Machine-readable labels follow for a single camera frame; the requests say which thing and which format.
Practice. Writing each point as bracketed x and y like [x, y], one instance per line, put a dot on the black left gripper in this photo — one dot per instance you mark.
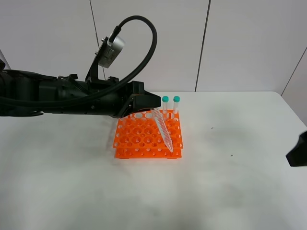
[127, 100]

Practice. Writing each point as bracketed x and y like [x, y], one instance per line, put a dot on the teal-capped test tube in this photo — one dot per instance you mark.
[162, 128]

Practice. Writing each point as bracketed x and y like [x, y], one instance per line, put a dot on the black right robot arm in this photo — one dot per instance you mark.
[297, 157]

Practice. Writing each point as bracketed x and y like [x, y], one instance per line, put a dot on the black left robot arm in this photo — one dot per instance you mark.
[42, 94]

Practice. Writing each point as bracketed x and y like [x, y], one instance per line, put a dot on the orange test tube rack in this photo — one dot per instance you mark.
[137, 136]

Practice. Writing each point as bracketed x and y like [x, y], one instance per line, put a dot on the row tube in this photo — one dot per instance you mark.
[176, 101]
[165, 101]

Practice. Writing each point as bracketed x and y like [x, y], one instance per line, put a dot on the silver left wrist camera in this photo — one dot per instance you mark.
[104, 57]

